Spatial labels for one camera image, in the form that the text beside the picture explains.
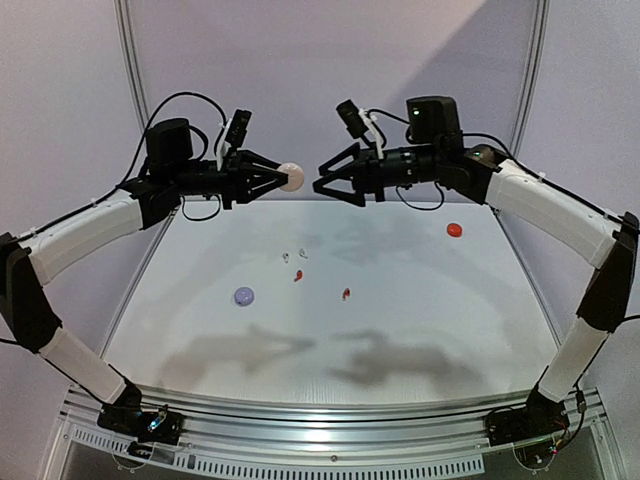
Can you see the pink charging case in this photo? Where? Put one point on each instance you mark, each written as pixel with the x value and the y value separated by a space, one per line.
pixel 295 176

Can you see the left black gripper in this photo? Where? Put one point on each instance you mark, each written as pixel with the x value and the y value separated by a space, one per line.
pixel 238 177

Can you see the front aluminium rail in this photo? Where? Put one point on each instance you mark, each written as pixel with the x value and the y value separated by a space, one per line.
pixel 403 429

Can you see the aluminium frame post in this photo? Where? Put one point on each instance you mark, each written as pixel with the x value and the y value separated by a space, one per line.
pixel 522 39
pixel 124 21

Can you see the right aluminium frame post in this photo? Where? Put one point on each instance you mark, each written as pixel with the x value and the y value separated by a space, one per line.
pixel 522 39

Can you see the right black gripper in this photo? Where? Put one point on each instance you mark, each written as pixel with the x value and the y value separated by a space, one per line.
pixel 371 173

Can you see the red charging case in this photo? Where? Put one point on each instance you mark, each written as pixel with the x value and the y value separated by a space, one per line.
pixel 454 230

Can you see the left aluminium frame post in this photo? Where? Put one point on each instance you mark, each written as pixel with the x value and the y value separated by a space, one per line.
pixel 124 21

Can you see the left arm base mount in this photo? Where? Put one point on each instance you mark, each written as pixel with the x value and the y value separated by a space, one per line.
pixel 147 426

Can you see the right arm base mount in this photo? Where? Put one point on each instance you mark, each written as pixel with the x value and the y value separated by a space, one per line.
pixel 513 425

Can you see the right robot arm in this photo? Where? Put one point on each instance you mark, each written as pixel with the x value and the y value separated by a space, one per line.
pixel 488 174

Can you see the purple charging case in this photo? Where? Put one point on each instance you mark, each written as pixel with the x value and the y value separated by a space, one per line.
pixel 244 296

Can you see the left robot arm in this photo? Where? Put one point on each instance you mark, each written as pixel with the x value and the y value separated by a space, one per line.
pixel 170 173

